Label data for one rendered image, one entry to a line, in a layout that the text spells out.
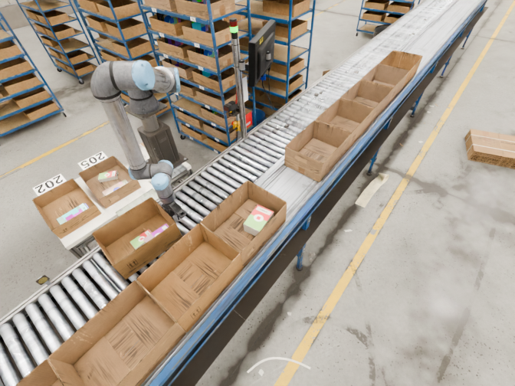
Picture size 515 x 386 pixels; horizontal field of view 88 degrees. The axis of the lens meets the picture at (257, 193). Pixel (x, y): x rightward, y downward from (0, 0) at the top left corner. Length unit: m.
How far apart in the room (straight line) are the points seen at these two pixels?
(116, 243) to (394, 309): 2.06
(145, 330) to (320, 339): 1.30
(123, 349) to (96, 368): 0.11
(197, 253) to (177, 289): 0.21
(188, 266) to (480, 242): 2.58
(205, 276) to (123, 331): 0.43
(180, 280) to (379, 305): 1.59
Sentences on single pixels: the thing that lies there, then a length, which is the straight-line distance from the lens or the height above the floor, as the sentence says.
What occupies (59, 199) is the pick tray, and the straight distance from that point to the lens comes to 2.42.
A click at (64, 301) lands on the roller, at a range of 1.89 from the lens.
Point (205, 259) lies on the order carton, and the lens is 1.50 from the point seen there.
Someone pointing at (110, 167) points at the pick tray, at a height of 0.76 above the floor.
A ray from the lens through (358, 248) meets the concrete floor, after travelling 2.64.
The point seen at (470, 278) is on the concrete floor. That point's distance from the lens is 2.90.
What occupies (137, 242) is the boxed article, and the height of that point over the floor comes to 0.79.
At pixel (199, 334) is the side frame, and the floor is 0.91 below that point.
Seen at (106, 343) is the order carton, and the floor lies 0.89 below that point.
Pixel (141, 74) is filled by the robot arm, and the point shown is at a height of 1.71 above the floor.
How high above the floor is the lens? 2.18
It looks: 48 degrees down
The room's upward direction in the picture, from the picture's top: 4 degrees counter-clockwise
